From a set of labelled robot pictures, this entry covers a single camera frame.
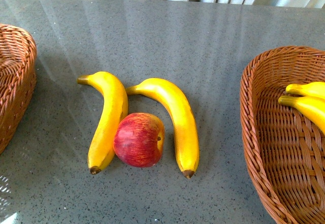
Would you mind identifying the yellow banana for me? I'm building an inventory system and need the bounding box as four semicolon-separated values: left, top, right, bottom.
126;78;200;179
77;72;128;175
278;95;324;134
285;81;325;99

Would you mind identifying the red apple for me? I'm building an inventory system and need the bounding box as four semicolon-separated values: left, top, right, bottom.
114;112;165;168

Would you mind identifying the right brown wicker basket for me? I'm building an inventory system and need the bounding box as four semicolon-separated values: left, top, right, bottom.
240;46;324;223

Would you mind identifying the brown wicker basket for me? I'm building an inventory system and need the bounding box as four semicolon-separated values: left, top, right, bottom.
1;24;37;152
240;46;324;223

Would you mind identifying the left brown wicker basket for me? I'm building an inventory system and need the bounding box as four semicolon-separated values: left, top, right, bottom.
1;24;37;152

